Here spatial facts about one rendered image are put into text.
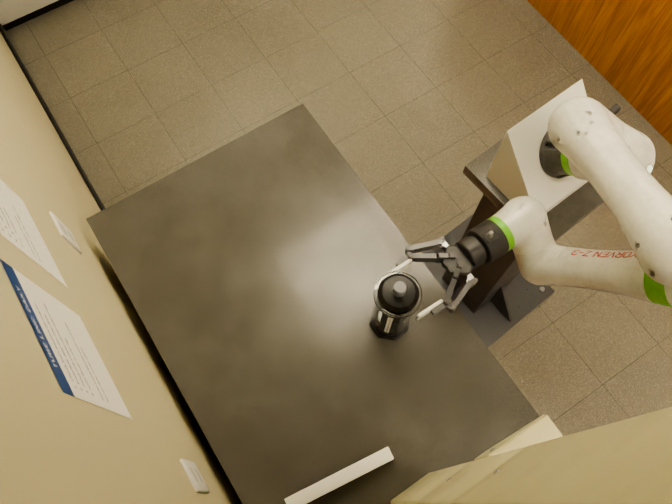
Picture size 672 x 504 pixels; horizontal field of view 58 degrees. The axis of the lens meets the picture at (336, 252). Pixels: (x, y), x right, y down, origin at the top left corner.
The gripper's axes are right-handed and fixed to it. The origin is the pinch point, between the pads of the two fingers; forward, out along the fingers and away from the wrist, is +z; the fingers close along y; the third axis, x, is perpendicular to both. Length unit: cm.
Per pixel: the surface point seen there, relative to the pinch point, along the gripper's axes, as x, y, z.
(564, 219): 18, 3, -53
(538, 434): -39, 37, 8
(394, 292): -8.3, 0.1, 4.7
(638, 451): -97, 36, 22
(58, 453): -69, 9, 59
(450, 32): 111, -126, -132
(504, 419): 17.6, 35.1, -5.7
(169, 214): 17, -58, 37
